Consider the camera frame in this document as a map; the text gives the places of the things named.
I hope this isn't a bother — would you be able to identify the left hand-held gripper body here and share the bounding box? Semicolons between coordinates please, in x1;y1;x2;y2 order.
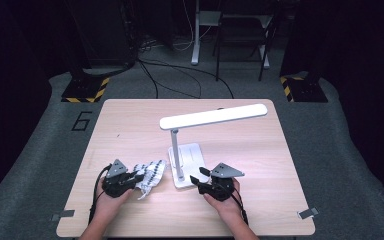
102;158;138;199

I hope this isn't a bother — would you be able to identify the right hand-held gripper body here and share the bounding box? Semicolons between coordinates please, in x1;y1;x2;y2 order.
198;162;245;202

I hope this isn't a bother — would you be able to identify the white desk lamp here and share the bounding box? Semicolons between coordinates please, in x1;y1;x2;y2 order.
159;103;268;189

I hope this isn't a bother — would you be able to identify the person's right hand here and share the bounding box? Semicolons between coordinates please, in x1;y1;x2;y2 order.
203;178;243;223

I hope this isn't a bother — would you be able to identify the person's left hand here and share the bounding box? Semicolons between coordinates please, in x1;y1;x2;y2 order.
93;179;134;224

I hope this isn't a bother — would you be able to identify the grey tape strip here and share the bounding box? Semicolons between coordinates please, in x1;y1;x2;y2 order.
50;209;76;222
298;207;320;220

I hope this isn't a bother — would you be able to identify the black yellow striped stand base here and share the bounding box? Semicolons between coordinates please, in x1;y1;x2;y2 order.
279;71;329;103
60;64;110;104

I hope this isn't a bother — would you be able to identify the black chair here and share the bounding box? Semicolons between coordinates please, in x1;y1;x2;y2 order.
212;0;278;82

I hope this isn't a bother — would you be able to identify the black cabinet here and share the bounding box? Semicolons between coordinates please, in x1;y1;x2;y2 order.
64;0;138;69

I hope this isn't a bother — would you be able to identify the right hand-held gripper black cable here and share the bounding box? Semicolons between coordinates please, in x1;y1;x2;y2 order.
226;186;249;226

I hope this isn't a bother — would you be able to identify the black floor cable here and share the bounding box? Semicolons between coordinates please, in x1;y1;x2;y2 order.
138;59;235;100
137;59;160;100

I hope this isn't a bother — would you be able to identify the white desk frame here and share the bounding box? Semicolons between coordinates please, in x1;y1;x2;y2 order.
190;0;271;69

